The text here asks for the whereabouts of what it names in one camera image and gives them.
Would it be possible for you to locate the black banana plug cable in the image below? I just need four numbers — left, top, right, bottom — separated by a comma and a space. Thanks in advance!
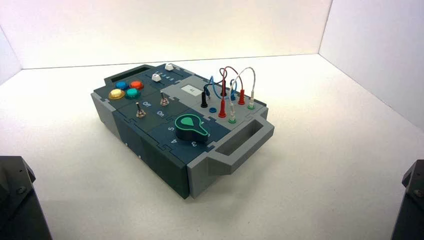
200, 81, 229, 109

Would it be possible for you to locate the white label sticker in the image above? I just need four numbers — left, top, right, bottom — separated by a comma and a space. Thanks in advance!
181, 84, 204, 97

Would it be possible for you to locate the yellow push button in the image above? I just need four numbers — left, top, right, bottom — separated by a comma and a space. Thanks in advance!
108, 88, 126, 101

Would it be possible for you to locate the gray and teal control box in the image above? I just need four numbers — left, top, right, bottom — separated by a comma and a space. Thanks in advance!
90, 63, 275, 200

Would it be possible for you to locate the blue banana plug cable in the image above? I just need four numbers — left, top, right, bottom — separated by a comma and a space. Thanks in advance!
208, 76, 238, 102

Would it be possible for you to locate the red banana plug cable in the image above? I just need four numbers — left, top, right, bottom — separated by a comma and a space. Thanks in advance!
217, 66, 247, 119

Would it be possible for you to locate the green push button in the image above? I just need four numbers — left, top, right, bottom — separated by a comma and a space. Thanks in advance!
125, 88, 142, 100

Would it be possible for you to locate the dark green-rimmed rotary knob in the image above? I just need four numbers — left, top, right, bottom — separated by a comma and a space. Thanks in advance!
174, 113, 211, 144

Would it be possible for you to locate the white banana plug cable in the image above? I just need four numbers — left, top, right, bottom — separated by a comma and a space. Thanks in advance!
228, 66, 257, 122

